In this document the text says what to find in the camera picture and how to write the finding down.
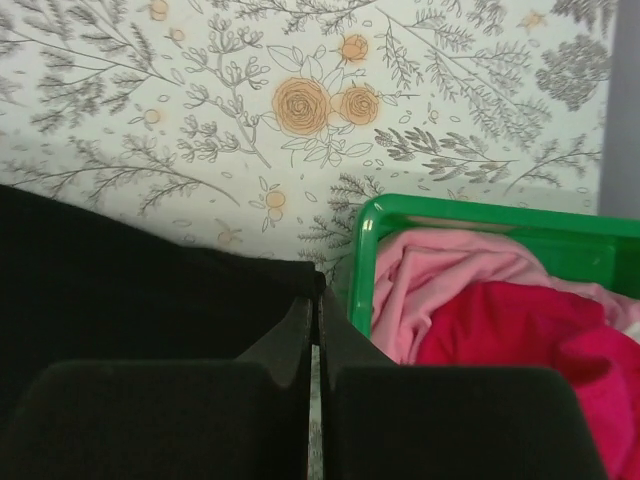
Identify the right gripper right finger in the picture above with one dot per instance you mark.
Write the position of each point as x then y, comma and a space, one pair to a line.
381, 420

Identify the pink t shirt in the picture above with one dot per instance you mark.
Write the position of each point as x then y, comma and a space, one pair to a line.
419, 270

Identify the black t shirt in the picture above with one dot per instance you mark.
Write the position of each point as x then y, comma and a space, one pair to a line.
78, 285

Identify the red t shirt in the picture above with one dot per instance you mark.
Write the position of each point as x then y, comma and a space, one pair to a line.
505, 324

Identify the green plastic bin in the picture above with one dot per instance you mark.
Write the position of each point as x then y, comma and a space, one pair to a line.
574, 247

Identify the floral table mat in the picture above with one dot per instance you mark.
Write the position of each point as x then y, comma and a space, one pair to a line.
266, 124

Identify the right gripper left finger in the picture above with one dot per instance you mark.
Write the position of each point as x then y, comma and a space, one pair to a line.
245, 418

